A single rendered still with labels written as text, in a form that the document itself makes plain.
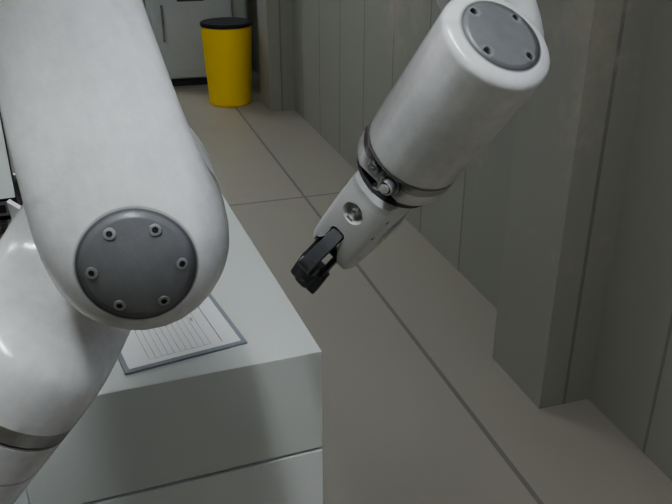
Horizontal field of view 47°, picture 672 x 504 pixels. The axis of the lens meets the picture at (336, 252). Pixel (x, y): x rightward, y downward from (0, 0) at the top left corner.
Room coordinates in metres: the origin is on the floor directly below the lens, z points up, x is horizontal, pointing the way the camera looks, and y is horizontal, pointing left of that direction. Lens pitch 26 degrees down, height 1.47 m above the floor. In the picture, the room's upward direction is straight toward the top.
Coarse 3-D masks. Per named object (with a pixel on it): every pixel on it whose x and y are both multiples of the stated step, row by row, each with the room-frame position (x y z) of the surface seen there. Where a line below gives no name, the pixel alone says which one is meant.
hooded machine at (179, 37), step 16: (160, 0) 6.04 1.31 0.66; (176, 0) 6.07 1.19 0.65; (192, 0) 6.10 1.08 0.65; (208, 0) 6.13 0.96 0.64; (224, 0) 6.16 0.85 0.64; (160, 16) 6.03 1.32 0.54; (176, 16) 6.06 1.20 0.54; (192, 16) 6.09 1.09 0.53; (208, 16) 6.13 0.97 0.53; (224, 16) 6.16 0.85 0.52; (160, 32) 6.03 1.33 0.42; (176, 32) 6.06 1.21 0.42; (192, 32) 6.09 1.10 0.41; (160, 48) 6.03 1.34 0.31; (176, 48) 6.06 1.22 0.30; (192, 48) 6.09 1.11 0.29; (176, 64) 6.06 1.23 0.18; (192, 64) 6.09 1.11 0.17; (176, 80) 6.10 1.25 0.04; (192, 80) 6.13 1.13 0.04
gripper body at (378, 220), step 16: (368, 176) 0.60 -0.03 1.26; (352, 192) 0.60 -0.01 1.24; (368, 192) 0.59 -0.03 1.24; (336, 208) 0.61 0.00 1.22; (352, 208) 0.61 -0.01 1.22; (368, 208) 0.59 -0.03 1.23; (384, 208) 0.59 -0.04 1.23; (400, 208) 0.60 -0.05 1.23; (320, 224) 0.63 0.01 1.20; (336, 224) 0.61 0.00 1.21; (352, 224) 0.60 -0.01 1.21; (368, 224) 0.59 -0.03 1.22; (384, 224) 0.59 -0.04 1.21; (400, 224) 0.69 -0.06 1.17; (352, 240) 0.61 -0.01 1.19; (368, 240) 0.60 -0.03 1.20; (352, 256) 0.61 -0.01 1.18
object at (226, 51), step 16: (208, 32) 5.48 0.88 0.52; (224, 32) 5.45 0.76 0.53; (240, 32) 5.49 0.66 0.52; (208, 48) 5.50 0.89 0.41; (224, 48) 5.45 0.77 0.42; (240, 48) 5.49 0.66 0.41; (208, 64) 5.52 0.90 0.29; (224, 64) 5.46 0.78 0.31; (240, 64) 5.49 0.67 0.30; (208, 80) 5.54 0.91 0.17; (224, 80) 5.46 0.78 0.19; (240, 80) 5.49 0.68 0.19; (224, 96) 5.47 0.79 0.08; (240, 96) 5.50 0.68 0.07
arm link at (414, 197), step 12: (360, 144) 0.61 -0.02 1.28; (360, 156) 0.60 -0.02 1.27; (372, 156) 0.59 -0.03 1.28; (372, 168) 0.58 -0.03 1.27; (384, 180) 0.57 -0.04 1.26; (396, 180) 0.57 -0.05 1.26; (384, 192) 0.57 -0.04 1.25; (396, 192) 0.57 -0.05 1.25; (408, 192) 0.57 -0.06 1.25; (420, 192) 0.57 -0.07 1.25; (432, 192) 0.58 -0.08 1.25; (444, 192) 0.59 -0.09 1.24; (408, 204) 0.58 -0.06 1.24; (420, 204) 0.58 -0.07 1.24
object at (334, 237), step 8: (336, 232) 0.62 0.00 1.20; (320, 240) 0.61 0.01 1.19; (328, 240) 0.61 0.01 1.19; (336, 240) 0.61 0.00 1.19; (312, 248) 0.61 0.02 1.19; (320, 248) 0.61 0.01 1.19; (328, 248) 0.61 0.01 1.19; (304, 256) 0.60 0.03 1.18; (312, 256) 0.60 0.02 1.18; (320, 256) 0.60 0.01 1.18; (304, 264) 0.60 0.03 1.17; (312, 264) 0.60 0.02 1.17
